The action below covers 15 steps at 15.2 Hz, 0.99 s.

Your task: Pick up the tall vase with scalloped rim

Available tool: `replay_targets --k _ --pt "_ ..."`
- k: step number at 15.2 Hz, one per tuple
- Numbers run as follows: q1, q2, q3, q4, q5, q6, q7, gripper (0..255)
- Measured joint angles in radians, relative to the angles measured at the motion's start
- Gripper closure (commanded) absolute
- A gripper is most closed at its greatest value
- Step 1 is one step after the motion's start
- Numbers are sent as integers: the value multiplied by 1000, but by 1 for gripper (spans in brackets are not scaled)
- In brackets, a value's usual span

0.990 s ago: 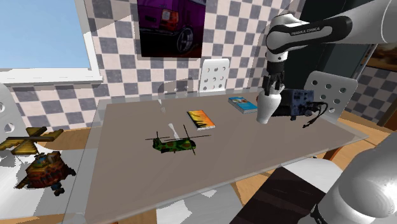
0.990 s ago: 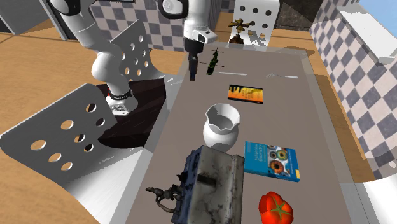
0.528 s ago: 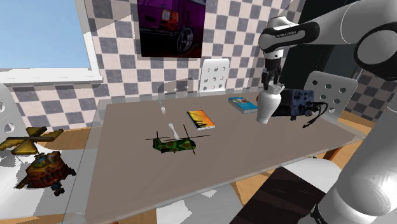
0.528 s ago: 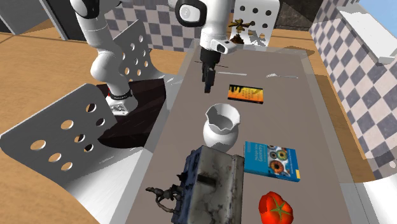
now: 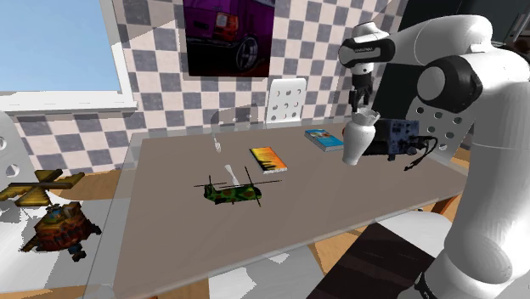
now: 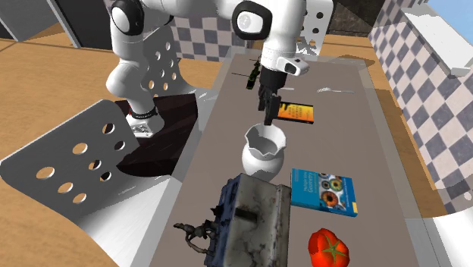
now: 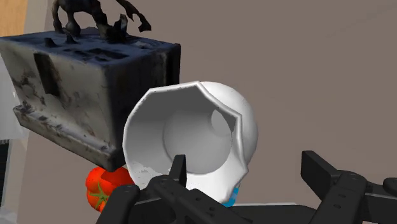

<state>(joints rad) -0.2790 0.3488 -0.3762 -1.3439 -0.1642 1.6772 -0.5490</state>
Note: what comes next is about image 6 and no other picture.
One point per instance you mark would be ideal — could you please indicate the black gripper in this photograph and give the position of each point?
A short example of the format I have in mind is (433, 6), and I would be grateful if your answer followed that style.
(272, 79)

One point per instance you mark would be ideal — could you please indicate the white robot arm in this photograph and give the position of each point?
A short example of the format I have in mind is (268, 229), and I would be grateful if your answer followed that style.
(273, 40)

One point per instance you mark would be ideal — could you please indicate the orange and black book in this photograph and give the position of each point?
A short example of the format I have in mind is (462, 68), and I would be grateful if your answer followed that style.
(297, 112)

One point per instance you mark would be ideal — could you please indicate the dark green figure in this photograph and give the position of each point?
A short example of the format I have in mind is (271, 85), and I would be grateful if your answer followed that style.
(252, 77)

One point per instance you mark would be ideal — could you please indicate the white scalloped vase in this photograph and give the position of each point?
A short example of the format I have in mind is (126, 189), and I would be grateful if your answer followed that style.
(263, 162)

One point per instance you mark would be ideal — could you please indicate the white spoon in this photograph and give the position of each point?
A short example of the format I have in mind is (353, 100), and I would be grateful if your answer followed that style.
(327, 90)

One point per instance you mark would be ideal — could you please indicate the grey perforated metal chair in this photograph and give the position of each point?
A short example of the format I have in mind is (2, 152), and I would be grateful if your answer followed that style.
(166, 74)
(314, 29)
(88, 185)

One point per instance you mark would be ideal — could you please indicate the grey table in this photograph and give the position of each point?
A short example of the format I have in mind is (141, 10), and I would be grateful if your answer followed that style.
(351, 148)

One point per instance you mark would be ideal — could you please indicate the blue book with eyes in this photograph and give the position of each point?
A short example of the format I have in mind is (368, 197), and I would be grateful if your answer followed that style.
(314, 192)

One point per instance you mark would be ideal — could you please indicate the dark robot stand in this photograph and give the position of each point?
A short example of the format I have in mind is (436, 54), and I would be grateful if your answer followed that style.
(166, 148)

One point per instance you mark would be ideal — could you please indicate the weathered grey blue box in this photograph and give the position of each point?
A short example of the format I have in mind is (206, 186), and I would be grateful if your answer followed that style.
(251, 222)

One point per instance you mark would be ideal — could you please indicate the dark grey metal figure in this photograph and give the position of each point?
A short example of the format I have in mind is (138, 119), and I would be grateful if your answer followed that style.
(194, 233)

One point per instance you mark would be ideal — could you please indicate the red tomato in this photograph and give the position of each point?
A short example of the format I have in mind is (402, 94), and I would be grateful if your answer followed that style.
(329, 249)

